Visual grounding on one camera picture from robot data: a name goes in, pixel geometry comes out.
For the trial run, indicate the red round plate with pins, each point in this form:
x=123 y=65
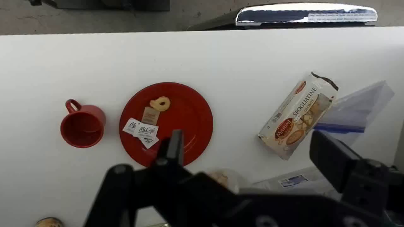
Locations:
x=188 y=112

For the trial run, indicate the red ceramic mug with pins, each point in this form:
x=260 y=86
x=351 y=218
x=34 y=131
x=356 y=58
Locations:
x=84 y=126

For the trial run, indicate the pretzel shaped cookie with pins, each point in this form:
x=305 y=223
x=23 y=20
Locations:
x=161 y=104

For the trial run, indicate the silver laptop edge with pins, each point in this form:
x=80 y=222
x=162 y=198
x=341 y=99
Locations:
x=305 y=13

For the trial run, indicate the clear zip plastic bag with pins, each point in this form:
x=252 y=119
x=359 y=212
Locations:
x=355 y=111

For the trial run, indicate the white biscuit box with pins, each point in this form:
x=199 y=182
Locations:
x=298 y=114

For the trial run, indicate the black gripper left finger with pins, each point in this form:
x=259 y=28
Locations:
x=172 y=149

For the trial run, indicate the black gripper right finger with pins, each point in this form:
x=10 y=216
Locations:
x=335 y=160

